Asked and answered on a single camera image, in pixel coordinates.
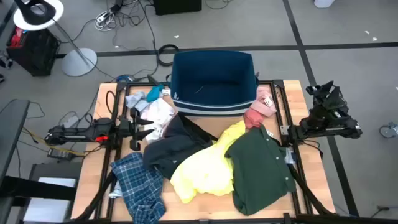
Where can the teal cloth item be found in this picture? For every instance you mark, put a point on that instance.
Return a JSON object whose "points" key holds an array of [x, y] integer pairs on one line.
{"points": [[153, 94]]}

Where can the black storage crate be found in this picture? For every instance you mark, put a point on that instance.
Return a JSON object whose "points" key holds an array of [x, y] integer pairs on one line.
{"points": [[37, 53]]}

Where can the white blue fabric piece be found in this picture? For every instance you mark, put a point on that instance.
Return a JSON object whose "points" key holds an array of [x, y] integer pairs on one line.
{"points": [[289, 155]]}

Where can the black power brick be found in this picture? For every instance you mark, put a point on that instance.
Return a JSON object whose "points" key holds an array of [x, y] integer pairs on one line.
{"points": [[60, 154]]}

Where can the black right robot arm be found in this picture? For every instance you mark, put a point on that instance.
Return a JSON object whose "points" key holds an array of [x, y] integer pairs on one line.
{"points": [[329, 127]]}

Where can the pale pink garment with tag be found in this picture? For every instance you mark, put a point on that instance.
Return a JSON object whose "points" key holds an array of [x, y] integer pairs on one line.
{"points": [[158, 113]]}

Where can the blue plaid shirt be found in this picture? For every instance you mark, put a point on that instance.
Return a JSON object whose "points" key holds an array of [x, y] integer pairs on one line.
{"points": [[140, 189]]}

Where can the light grey garment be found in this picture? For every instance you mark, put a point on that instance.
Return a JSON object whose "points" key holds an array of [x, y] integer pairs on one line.
{"points": [[136, 100]]}

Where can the black side furniture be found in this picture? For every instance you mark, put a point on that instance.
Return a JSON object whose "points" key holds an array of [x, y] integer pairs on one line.
{"points": [[12, 130]]}

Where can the black aluminium table frame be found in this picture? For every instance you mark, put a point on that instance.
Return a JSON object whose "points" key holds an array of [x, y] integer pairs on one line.
{"points": [[136, 84]]}

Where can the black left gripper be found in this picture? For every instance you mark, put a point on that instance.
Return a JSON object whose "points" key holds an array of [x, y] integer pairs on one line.
{"points": [[134, 130]]}

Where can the red object in crate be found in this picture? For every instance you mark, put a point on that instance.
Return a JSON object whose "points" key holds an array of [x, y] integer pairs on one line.
{"points": [[16, 37]]}

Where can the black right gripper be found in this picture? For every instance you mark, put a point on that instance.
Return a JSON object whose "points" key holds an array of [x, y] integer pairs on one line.
{"points": [[318, 96]]}

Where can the navy white striped fabric bin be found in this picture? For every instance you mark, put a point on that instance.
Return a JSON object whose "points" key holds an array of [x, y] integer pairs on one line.
{"points": [[214, 71]]}

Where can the dark charcoal hoodie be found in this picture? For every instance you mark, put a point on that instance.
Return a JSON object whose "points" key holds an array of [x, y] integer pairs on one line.
{"points": [[177, 143]]}

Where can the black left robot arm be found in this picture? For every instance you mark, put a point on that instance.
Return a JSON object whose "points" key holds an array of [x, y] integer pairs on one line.
{"points": [[77, 133]]}

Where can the yellow shirt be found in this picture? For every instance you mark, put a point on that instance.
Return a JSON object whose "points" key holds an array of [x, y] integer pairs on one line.
{"points": [[202, 168]]}

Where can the white floor object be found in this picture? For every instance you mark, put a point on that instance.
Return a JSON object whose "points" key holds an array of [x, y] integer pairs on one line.
{"points": [[324, 3]]}

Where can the salmon red garment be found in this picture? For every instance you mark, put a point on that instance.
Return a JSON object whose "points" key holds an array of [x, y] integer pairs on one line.
{"points": [[253, 119]]}

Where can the white floor stand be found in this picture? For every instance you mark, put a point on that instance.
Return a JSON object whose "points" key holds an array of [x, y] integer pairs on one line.
{"points": [[79, 62]]}

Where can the grey round floor fixture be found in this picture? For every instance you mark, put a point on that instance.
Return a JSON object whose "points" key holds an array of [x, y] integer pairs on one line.
{"points": [[388, 130]]}

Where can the black box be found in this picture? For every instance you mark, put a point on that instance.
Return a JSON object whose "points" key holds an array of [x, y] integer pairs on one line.
{"points": [[177, 6]]}

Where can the dark green button shirt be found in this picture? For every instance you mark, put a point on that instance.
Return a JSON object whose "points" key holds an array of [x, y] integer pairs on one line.
{"points": [[258, 168]]}

